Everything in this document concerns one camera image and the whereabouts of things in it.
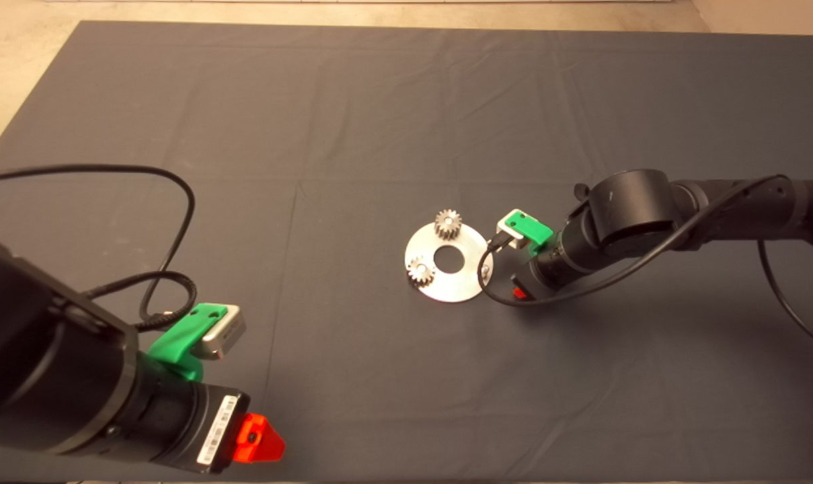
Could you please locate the silver left camera box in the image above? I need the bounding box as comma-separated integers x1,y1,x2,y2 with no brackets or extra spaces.
201,305,247,361

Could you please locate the green left camera mount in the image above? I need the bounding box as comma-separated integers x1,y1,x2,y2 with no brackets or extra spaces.
149,303,229,382

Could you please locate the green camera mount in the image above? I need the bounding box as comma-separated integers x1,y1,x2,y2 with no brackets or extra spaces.
504,210,555,257
149,303,229,382

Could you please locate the green right camera mount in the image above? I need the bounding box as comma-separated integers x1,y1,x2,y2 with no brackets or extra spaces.
504,210,555,257

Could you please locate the small steel gear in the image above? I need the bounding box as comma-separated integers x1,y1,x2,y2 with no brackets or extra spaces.
407,257,436,288
434,208,463,241

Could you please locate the braided black left cable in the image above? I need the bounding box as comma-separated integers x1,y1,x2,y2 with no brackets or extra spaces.
83,270,199,333

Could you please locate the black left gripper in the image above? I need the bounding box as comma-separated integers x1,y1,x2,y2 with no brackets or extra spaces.
178,385,287,475

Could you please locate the round metal plate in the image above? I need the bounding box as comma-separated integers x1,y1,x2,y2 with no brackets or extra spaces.
404,222,494,303

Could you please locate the smooth black left cable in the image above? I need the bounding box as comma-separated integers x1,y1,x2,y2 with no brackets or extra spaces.
0,164,196,323

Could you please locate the dark grey table cloth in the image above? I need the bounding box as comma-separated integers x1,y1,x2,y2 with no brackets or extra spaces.
0,20,813,483

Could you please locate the silver right camera box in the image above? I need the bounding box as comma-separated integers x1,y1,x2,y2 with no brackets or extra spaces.
495,224,532,251

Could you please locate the silver camera box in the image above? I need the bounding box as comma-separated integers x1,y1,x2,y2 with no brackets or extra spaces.
201,305,247,361
495,224,532,251

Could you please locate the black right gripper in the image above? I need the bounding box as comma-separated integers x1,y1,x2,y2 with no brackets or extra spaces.
511,264,555,303

